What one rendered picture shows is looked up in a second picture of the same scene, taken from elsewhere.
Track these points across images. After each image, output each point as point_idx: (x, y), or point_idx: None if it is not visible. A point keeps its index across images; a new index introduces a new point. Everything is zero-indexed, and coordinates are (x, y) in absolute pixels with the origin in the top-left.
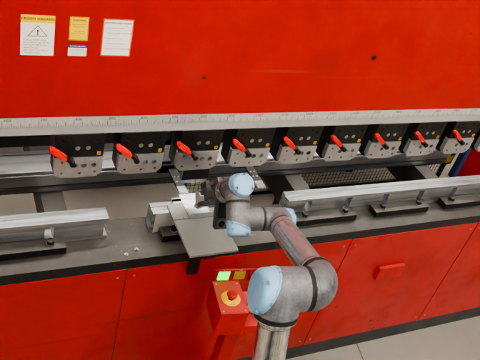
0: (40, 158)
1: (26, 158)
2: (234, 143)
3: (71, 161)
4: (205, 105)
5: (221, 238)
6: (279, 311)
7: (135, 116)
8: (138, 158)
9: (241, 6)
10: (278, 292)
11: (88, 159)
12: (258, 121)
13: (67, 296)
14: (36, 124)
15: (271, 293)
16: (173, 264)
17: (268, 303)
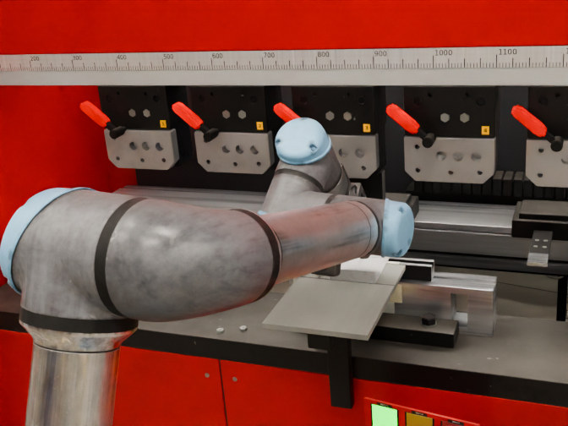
0: (205, 196)
1: (188, 194)
2: (387, 111)
3: (113, 128)
4: (319, 29)
5: (353, 314)
6: (29, 279)
7: (202, 51)
8: (210, 132)
9: None
10: (27, 223)
11: (149, 134)
12: (445, 69)
13: (136, 388)
14: (69, 65)
15: (14, 225)
16: (304, 375)
17: (7, 248)
